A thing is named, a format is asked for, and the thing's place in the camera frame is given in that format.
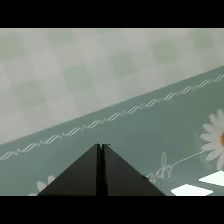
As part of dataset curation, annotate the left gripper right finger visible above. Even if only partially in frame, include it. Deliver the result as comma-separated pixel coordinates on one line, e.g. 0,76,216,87
101,143,167,197

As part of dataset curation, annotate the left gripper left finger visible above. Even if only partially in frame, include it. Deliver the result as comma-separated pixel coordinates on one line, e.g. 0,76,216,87
37,143,102,197

